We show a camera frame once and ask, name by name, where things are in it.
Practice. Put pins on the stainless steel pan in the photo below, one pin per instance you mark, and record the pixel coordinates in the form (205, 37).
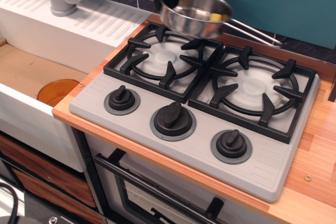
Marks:
(191, 18)

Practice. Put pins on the black left stove knob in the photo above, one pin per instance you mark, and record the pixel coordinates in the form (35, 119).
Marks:
(121, 101)

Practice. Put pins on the black stove knob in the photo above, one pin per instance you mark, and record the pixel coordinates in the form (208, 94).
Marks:
(173, 122)
(231, 147)
(121, 101)

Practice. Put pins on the black middle stove knob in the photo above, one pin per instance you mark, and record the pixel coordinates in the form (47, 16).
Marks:
(173, 122)

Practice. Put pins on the black right stove knob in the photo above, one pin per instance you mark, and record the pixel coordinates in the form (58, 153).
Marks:
(231, 147)

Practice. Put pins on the grey toy stove top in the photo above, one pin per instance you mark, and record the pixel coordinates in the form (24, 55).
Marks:
(262, 175)

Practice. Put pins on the black left burner grate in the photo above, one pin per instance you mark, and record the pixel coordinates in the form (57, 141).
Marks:
(163, 62)

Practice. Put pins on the black burner grate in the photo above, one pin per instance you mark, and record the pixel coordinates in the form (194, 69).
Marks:
(163, 62)
(266, 95)

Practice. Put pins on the white toy sink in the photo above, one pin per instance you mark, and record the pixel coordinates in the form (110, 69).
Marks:
(38, 48)

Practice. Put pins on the black right burner grate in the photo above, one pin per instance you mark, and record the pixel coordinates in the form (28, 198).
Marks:
(266, 95)

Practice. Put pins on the orange plastic plate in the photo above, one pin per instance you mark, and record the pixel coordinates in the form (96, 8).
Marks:
(52, 93)

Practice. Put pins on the wooden drawer fronts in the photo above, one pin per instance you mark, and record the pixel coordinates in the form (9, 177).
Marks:
(48, 179)

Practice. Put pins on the oven door with handle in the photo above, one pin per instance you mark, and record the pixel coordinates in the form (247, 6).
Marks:
(151, 204)

